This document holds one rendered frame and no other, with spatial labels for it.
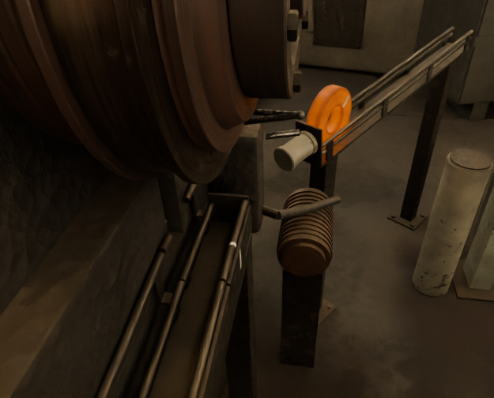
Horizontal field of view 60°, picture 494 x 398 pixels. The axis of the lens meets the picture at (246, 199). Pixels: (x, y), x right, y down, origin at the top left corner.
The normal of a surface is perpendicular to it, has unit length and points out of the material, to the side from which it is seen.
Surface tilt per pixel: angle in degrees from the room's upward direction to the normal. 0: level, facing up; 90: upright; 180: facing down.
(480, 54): 90
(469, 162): 0
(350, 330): 0
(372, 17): 90
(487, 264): 90
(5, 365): 0
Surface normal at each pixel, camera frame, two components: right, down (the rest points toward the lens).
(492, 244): -0.17, 0.59
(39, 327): -0.04, -0.80
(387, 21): -0.40, 0.56
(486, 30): 0.09, 0.59
